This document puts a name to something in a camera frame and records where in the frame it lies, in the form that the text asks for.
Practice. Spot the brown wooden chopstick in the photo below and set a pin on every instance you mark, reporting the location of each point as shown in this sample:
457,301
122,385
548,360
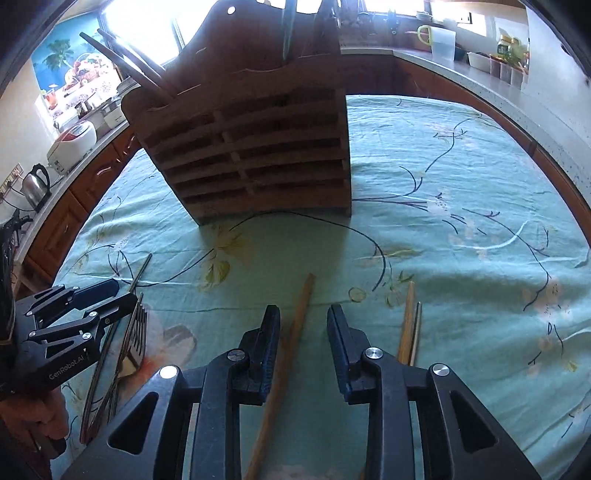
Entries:
281,377

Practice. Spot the teal floral tablecloth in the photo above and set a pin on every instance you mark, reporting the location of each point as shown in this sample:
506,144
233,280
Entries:
443,200

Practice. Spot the steel metal chopstick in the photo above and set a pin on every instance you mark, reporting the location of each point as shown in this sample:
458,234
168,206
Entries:
416,334
105,368

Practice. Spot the person's left hand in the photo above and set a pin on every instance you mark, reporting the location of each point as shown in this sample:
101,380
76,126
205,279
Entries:
49,414

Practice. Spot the tropical fruit poster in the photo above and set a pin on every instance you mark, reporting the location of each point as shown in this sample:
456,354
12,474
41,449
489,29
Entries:
70,71

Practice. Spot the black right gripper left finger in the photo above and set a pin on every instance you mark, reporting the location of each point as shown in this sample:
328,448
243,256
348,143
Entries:
147,438

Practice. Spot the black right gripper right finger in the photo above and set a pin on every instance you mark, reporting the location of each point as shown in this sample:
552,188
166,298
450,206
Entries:
460,438

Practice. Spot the wooden utensil holder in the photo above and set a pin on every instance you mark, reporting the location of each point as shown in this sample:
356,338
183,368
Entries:
251,115

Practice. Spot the clear measuring jug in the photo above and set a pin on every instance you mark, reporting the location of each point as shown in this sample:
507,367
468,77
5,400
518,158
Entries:
441,41

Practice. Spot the white red rice cooker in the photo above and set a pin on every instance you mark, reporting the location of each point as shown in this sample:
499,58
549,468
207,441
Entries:
71,147

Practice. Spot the steel electric kettle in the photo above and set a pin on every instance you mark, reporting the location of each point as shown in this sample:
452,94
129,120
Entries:
35,187

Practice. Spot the yellow oil bottle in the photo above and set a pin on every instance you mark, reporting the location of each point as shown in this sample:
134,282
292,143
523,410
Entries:
513,52

